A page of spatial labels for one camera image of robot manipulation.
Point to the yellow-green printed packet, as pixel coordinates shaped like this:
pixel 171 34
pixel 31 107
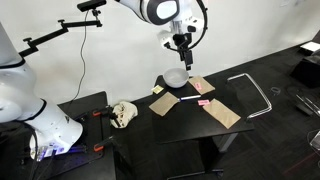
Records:
pixel 157 89

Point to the pink sticky label on bag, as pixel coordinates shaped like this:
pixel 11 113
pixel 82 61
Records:
pixel 198 86

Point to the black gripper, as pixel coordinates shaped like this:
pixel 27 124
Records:
pixel 182 40

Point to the brown paper bag with pink label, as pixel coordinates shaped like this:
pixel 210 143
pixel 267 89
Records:
pixel 205 87

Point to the white pen with blue cap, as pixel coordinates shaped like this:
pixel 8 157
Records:
pixel 190 97

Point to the white sheet on box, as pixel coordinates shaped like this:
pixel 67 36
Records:
pixel 311 46

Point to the grey table leg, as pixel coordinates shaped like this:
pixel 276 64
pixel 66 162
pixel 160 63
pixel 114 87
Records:
pixel 227 141

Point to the metal stand on floor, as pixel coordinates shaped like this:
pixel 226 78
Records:
pixel 308 103

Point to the plain brown paper bag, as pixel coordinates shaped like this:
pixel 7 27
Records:
pixel 164 104

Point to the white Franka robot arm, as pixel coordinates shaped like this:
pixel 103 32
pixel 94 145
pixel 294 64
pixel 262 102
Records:
pixel 20 93

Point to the black side table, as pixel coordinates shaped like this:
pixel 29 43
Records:
pixel 90 103

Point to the loose pink sticky label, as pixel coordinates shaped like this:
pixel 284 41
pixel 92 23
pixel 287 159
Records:
pixel 203 102

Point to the bent metal rod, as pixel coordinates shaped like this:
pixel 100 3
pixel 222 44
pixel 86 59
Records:
pixel 256 96

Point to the black articulated camera mount arm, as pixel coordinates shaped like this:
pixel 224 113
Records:
pixel 46 36

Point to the orange black bar clamp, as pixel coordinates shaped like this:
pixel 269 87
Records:
pixel 106 113
pixel 104 144

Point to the black stereo camera bar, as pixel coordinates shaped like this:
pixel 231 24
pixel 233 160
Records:
pixel 91 4

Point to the black box on floor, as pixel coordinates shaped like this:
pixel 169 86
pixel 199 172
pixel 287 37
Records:
pixel 305 71

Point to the large brown paper bag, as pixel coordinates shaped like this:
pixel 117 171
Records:
pixel 221 113

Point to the white round bowl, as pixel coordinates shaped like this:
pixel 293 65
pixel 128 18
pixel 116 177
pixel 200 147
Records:
pixel 175 79

